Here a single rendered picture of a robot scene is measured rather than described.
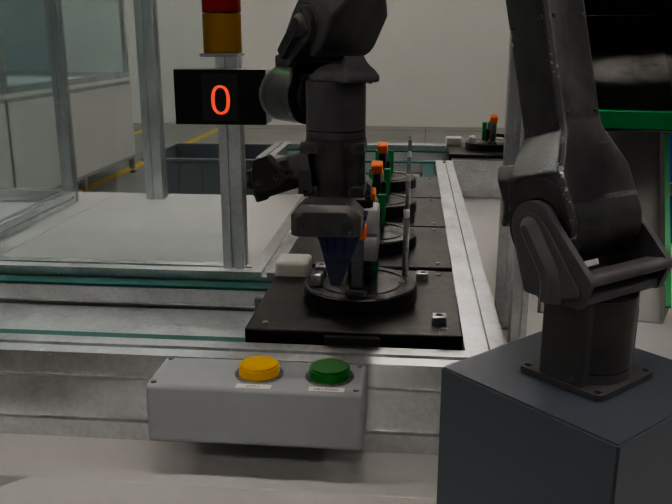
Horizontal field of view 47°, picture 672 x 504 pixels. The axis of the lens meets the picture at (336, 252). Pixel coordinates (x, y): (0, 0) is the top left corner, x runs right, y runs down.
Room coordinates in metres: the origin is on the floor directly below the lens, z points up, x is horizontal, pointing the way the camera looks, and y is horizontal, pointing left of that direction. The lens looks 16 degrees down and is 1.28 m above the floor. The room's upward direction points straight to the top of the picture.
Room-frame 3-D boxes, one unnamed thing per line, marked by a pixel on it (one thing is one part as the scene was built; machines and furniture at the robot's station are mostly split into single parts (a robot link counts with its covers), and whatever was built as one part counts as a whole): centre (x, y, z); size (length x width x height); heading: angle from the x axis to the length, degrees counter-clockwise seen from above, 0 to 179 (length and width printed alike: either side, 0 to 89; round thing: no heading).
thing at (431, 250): (1.17, -0.05, 1.01); 0.24 x 0.24 x 0.13; 84
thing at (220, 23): (1.05, 0.15, 1.28); 0.05 x 0.05 x 0.05
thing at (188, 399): (0.71, 0.08, 0.93); 0.21 x 0.07 x 0.06; 84
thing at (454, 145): (2.22, -0.44, 1.01); 0.24 x 0.24 x 0.13; 84
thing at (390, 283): (0.91, -0.03, 0.98); 0.14 x 0.14 x 0.02
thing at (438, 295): (0.91, -0.03, 0.96); 0.24 x 0.24 x 0.02; 84
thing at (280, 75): (0.78, 0.03, 1.25); 0.12 x 0.08 x 0.11; 33
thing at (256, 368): (0.71, 0.08, 0.96); 0.04 x 0.04 x 0.02
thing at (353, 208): (0.75, 0.00, 1.15); 0.19 x 0.06 x 0.08; 174
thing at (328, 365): (0.70, 0.01, 0.96); 0.04 x 0.04 x 0.02
